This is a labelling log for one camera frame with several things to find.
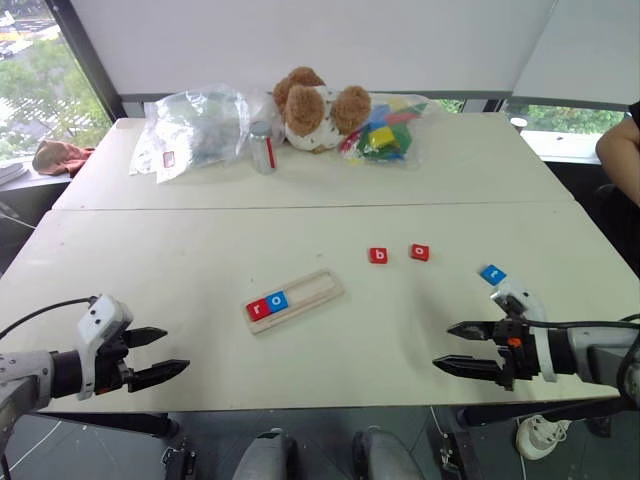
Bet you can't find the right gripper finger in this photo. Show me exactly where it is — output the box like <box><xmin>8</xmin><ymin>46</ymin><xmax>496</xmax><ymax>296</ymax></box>
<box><xmin>445</xmin><ymin>321</ymin><xmax>498</xmax><ymax>344</ymax></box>
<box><xmin>431</xmin><ymin>354</ymin><xmax>504</xmax><ymax>385</ymax></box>

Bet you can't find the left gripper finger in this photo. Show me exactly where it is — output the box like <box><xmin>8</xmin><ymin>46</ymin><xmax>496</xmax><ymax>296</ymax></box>
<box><xmin>124</xmin><ymin>326</ymin><xmax>169</xmax><ymax>349</ymax></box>
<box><xmin>126</xmin><ymin>358</ymin><xmax>192</xmax><ymax>394</ymax></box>

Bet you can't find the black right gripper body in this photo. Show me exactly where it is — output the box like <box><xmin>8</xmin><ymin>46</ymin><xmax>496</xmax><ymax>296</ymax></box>
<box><xmin>491</xmin><ymin>317</ymin><xmax>541</xmax><ymax>393</ymax></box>

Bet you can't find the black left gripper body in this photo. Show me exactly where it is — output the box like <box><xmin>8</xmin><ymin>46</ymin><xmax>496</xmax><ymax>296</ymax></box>
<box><xmin>93</xmin><ymin>328</ymin><xmax>137</xmax><ymax>397</ymax></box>

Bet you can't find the blue object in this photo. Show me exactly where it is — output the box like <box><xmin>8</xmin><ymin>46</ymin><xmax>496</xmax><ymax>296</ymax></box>
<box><xmin>479</xmin><ymin>264</ymin><xmax>509</xmax><ymax>288</ymax></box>

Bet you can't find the wooden letter tray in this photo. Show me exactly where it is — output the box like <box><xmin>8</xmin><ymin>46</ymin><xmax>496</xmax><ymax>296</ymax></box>
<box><xmin>241</xmin><ymin>268</ymin><xmax>347</xmax><ymax>337</ymax></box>

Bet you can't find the red r letter block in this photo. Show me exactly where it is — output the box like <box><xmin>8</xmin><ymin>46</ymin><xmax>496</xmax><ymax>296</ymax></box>
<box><xmin>245</xmin><ymin>299</ymin><xmax>274</xmax><ymax>323</ymax></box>

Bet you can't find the blue o letter block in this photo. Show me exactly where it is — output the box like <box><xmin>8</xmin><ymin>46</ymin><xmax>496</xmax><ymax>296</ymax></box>
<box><xmin>264</xmin><ymin>290</ymin><xmax>292</xmax><ymax>314</ymax></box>

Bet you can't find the bag of colourful blocks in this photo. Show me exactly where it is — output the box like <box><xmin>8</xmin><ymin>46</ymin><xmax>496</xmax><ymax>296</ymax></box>
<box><xmin>336</xmin><ymin>91</ymin><xmax>432</xmax><ymax>172</ymax></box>

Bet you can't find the white shoe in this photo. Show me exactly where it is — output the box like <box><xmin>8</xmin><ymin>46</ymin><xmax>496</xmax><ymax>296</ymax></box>
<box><xmin>515</xmin><ymin>413</ymin><xmax>572</xmax><ymax>462</ymax></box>

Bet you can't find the grey rounded shape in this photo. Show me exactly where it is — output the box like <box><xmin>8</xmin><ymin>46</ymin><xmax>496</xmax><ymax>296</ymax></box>
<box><xmin>351</xmin><ymin>426</ymin><xmax>427</xmax><ymax>480</ymax></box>
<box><xmin>231</xmin><ymin>426</ymin><xmax>297</xmax><ymax>480</ymax></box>

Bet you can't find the pink cloth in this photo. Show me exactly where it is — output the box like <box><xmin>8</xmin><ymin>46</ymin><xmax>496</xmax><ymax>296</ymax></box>
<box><xmin>31</xmin><ymin>139</ymin><xmax>97</xmax><ymax>177</ymax></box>

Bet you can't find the clear plastic bag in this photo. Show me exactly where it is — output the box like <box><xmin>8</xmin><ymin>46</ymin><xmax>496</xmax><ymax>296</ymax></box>
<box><xmin>128</xmin><ymin>81</ymin><xmax>275</xmax><ymax>186</ymax></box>

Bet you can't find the clear jar with red label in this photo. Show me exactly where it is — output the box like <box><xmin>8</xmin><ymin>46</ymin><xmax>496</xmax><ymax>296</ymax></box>
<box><xmin>247</xmin><ymin>120</ymin><xmax>278</xmax><ymax>176</ymax></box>

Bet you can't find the brown and white plush toy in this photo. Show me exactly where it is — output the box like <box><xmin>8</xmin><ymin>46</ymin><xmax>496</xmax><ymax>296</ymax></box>
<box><xmin>271</xmin><ymin>65</ymin><xmax>373</xmax><ymax>154</ymax></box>

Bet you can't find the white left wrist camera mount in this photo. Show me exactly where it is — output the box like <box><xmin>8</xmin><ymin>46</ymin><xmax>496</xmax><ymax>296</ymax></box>
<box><xmin>76</xmin><ymin>294</ymin><xmax>135</xmax><ymax>402</ymax></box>

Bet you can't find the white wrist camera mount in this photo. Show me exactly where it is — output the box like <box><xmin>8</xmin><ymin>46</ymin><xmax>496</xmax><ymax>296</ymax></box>
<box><xmin>76</xmin><ymin>294</ymin><xmax>135</xmax><ymax>402</ymax></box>
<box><xmin>489</xmin><ymin>278</ymin><xmax>559</xmax><ymax>384</ymax></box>

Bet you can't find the black table frame bar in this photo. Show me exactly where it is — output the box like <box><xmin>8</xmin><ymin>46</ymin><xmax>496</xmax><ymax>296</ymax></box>
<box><xmin>28</xmin><ymin>411</ymin><xmax>180</xmax><ymax>440</ymax></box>
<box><xmin>458</xmin><ymin>394</ymin><xmax>629</xmax><ymax>427</ymax></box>

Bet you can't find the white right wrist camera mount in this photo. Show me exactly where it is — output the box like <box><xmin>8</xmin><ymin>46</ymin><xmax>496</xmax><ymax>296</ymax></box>
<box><xmin>489</xmin><ymin>278</ymin><xmax>559</xmax><ymax>384</ymax></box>

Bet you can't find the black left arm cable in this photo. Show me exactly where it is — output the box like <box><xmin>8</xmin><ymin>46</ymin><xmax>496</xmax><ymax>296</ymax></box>
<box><xmin>0</xmin><ymin>296</ymin><xmax>99</xmax><ymax>342</ymax></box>

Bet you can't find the black metal bracket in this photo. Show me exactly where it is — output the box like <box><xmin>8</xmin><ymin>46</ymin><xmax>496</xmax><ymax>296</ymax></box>
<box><xmin>438</xmin><ymin>430</ymin><xmax>482</xmax><ymax>480</ymax></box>
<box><xmin>161</xmin><ymin>446</ymin><xmax>197</xmax><ymax>480</ymax></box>

